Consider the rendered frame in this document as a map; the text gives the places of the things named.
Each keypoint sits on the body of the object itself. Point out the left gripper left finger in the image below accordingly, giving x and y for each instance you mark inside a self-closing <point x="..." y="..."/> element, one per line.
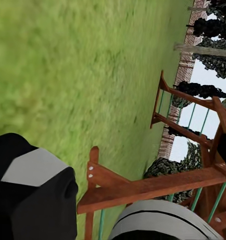
<point x="8" y="151"/>

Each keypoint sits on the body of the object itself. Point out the bush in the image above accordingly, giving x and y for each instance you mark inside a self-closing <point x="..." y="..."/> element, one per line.
<point x="162" y="167"/>
<point x="177" y="101"/>

